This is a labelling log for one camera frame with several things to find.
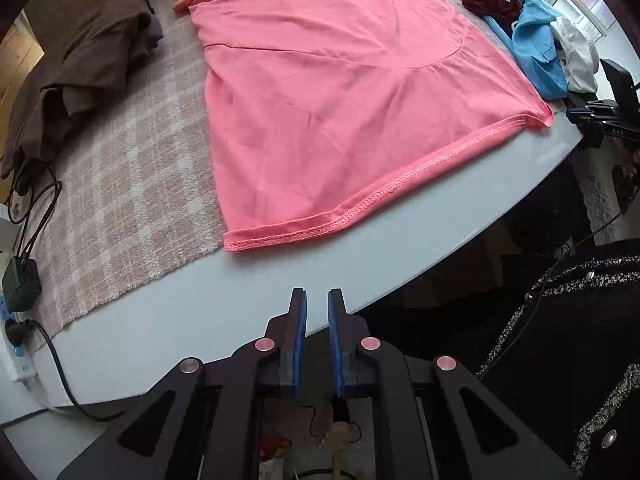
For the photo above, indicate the white garment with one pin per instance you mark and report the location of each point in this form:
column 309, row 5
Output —
column 575, row 55

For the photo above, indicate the brown cloth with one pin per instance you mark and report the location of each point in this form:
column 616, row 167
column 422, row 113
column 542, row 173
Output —
column 75, row 75

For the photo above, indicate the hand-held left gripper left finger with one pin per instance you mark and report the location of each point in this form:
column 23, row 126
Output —
column 300, row 350

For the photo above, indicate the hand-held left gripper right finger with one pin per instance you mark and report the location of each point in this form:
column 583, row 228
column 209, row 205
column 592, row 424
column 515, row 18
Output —
column 334, row 350

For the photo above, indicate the black charger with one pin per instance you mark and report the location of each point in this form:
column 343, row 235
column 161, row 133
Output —
column 22, row 282

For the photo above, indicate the white power strip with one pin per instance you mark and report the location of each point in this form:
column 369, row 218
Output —
column 20, row 365

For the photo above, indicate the pink T-shirt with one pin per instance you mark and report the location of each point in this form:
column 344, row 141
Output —
column 325, row 85

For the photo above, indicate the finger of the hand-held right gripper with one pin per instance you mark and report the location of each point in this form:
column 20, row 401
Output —
column 582, row 114
column 592, row 135

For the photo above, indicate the white lace cloth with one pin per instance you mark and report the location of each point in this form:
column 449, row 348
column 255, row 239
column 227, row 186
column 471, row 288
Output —
column 600, row 195

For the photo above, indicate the pine wood panel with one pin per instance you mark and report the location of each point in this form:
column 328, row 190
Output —
column 20, row 60

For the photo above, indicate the blue garment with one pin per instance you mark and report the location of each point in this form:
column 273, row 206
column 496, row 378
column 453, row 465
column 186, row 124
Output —
column 535, row 45

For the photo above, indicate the pink plaid blanket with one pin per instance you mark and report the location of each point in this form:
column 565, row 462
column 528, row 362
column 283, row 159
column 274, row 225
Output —
column 125, row 185

